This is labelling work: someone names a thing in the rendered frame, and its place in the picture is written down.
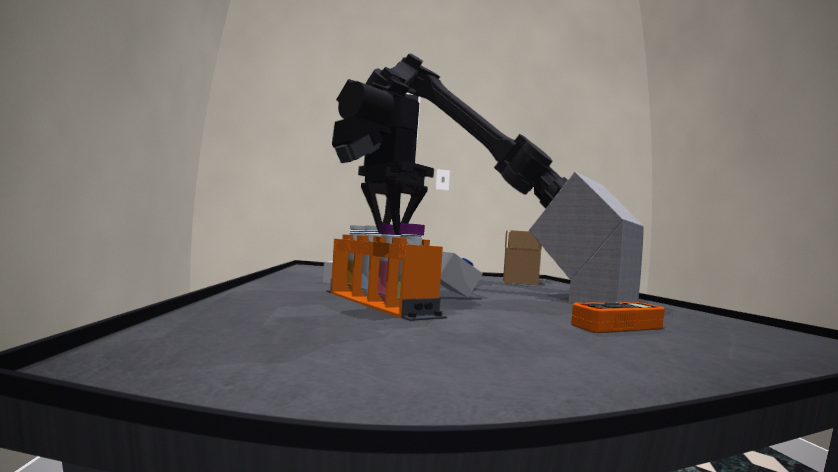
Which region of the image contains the black table edge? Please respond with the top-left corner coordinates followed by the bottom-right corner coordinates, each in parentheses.
top-left (0, 260), bottom-right (838, 454)

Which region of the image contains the brown cardboard box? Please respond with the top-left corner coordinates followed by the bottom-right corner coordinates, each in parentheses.
top-left (503, 230), bottom-right (542, 285)

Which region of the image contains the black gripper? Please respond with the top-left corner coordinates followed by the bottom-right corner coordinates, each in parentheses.
top-left (358, 134), bottom-right (434, 235)

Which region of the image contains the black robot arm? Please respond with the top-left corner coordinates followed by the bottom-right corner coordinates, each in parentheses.
top-left (332, 53), bottom-right (567, 209)

